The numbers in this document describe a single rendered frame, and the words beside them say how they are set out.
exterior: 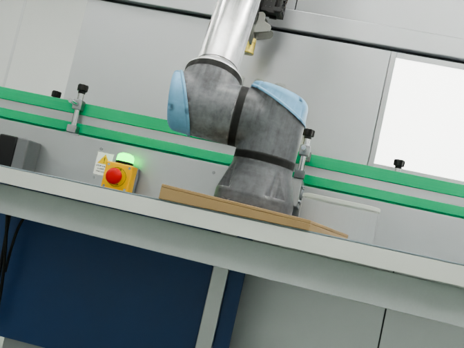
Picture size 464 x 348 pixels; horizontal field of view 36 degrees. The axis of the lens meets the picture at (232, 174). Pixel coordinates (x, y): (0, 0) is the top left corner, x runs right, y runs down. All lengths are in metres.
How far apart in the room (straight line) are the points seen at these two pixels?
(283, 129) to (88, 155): 0.71
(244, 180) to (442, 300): 0.39
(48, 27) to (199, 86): 4.42
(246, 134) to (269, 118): 0.05
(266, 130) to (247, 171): 0.08
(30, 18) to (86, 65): 3.53
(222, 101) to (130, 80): 0.92
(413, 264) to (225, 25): 0.60
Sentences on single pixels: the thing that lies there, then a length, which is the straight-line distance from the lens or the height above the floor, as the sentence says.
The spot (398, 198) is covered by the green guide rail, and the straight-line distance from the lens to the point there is 1.89.
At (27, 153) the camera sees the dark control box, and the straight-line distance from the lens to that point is 1.88.
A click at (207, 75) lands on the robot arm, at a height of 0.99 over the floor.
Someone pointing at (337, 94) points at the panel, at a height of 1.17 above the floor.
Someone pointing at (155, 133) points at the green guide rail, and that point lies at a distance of 1.88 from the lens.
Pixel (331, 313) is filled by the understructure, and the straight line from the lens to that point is 2.08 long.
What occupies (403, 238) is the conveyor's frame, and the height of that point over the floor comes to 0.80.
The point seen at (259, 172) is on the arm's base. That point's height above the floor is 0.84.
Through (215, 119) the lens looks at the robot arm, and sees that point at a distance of 1.33.
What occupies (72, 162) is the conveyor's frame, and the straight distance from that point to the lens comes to 1.91.
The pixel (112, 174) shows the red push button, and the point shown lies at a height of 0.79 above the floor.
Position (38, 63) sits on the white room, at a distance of 5.67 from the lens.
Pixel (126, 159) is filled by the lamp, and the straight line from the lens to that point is 1.81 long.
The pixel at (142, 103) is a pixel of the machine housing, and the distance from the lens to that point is 2.20.
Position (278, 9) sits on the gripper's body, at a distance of 2.01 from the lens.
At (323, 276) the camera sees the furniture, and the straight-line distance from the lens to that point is 1.26.
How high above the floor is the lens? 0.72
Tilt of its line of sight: 5 degrees up
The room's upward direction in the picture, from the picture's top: 13 degrees clockwise
